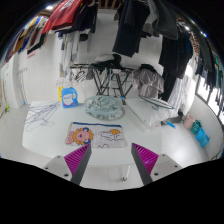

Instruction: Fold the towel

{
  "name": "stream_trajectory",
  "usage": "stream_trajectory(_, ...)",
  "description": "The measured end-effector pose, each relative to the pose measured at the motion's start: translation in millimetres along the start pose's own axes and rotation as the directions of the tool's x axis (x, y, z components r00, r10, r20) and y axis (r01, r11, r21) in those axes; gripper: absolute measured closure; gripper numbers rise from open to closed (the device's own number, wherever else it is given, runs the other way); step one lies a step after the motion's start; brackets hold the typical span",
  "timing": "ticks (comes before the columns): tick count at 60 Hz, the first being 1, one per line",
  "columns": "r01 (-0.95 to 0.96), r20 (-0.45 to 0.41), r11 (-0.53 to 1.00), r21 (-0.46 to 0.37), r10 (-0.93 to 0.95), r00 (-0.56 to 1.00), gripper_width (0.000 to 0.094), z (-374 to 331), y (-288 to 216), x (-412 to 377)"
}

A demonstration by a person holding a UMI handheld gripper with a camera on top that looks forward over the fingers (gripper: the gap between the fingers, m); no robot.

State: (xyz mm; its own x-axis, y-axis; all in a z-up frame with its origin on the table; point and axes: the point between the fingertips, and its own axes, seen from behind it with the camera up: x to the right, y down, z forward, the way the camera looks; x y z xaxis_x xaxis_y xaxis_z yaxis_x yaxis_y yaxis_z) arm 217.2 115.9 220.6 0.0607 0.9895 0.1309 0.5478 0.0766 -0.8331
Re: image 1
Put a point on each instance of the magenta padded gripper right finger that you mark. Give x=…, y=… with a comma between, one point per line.
x=145, y=161

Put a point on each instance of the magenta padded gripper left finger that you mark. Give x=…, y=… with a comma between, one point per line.
x=77, y=162

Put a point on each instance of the cartoon print towel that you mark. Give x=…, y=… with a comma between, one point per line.
x=95, y=134

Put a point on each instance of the white folded cloth bag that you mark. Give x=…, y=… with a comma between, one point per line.
x=151, y=110

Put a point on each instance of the white table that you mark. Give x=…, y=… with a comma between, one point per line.
x=52, y=130

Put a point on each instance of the round clip drying hanger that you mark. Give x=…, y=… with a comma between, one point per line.
x=103, y=107

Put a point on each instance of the blue detergent bottle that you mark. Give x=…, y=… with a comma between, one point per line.
x=69, y=97

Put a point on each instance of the yellow bottle behind detergent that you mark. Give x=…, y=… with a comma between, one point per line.
x=60, y=93

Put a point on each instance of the grey garment on rack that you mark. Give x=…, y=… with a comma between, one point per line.
x=147, y=82

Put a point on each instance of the black folding drying rack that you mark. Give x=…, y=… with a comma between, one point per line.
x=103, y=75

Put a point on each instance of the black hanging garment right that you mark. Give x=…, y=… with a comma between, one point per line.
x=174, y=57

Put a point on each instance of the dark hanging jacket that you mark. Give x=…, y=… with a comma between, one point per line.
x=132, y=20

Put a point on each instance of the red hanging shirt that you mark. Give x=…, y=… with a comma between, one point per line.
x=62, y=15

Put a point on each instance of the pile of wire hangers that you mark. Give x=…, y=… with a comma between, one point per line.
x=40, y=115

